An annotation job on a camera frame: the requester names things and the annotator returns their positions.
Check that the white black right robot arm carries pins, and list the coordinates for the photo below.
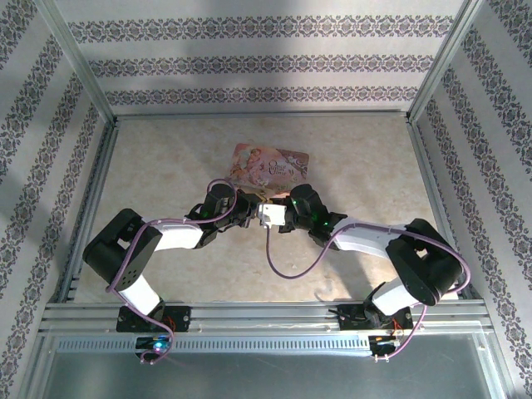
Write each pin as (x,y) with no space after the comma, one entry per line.
(365,241)

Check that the small controller board with light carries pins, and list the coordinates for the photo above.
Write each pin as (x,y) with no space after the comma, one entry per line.
(382,341)
(156,344)

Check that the aluminium frame post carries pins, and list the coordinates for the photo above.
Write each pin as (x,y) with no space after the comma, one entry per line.
(498,365)
(39,365)

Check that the pink illustrated tin box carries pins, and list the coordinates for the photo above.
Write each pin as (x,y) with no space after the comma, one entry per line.
(270,164)

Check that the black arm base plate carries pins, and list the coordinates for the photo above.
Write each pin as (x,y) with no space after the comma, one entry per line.
(183,318)
(347,322)

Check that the aluminium table edge rail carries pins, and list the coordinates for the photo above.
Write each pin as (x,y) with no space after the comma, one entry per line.
(97,187)
(257,115)

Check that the aluminium corner post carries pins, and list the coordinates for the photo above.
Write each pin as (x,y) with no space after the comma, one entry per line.
(446,58)
(81,58)

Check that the wide aluminium mounting rail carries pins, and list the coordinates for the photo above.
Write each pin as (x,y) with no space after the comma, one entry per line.
(257,316)

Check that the grey metal panel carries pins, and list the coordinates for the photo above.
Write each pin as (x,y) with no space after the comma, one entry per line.
(257,378)

